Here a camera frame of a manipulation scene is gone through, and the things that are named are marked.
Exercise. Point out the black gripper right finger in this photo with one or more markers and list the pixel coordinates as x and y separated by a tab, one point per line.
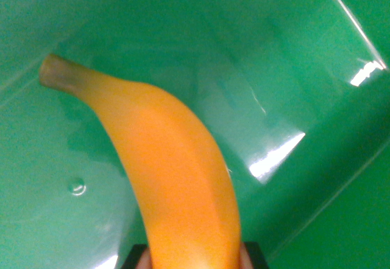
253	255

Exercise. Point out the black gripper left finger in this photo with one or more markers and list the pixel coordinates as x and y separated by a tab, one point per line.
135	258

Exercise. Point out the yellow banana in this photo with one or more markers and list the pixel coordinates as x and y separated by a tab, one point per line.
173	159

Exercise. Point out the green plastic bin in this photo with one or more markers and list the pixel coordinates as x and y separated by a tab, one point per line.
274	53

